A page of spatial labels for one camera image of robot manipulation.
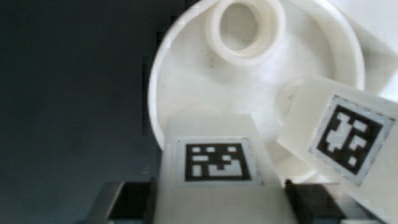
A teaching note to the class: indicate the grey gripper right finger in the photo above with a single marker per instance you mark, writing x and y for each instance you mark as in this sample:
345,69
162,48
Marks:
313,204

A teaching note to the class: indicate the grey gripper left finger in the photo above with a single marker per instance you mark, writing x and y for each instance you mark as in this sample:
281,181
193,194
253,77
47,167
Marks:
123,204

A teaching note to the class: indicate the white stool leg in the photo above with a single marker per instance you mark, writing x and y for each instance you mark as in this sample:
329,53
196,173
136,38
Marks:
340,135
219,185

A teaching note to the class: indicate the white round stool seat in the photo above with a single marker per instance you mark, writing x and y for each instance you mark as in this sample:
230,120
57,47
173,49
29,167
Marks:
200,85

